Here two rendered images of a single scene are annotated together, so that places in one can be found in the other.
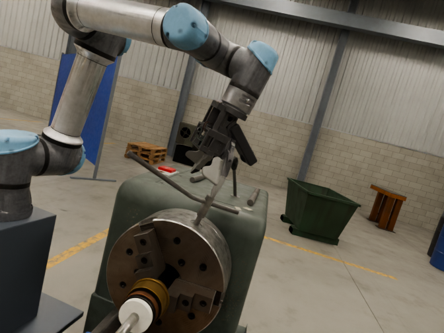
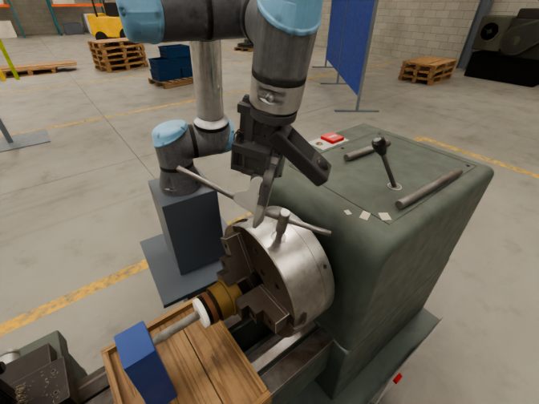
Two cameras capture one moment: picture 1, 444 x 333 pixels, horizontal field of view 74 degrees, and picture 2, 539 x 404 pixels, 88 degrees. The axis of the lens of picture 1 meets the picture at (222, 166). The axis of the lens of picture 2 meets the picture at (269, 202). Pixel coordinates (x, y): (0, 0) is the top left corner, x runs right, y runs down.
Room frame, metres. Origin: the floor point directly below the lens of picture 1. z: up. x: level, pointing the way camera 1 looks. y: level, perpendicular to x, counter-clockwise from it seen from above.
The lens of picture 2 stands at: (0.39, -0.28, 1.66)
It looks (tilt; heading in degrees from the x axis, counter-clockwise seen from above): 36 degrees down; 45
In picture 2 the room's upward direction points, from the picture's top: straight up
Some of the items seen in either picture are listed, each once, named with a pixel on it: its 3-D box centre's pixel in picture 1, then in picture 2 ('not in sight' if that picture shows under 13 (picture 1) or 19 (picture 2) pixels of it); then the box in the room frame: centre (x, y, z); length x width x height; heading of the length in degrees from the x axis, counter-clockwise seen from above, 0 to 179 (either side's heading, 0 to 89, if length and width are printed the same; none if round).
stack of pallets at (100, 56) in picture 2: not in sight; (119, 54); (3.81, 9.23, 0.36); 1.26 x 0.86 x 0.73; 3
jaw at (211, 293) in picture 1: (194, 296); (268, 310); (0.66, -0.02, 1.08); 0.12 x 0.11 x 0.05; 82
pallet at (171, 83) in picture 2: not in sight; (176, 64); (4.08, 6.48, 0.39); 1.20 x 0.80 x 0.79; 0
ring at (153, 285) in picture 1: (147, 301); (220, 300); (0.60, 0.08, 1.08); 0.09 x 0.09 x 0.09; 82
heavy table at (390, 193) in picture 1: (381, 206); not in sight; (8.44, -4.78, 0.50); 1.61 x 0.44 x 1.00; 172
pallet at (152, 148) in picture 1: (147, 152); (427, 70); (8.66, 2.27, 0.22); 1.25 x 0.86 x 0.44; 175
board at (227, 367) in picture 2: not in sight; (182, 374); (0.46, 0.10, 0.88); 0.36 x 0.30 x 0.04; 82
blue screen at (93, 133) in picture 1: (74, 103); (344, 26); (6.63, 3.57, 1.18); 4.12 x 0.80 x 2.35; 43
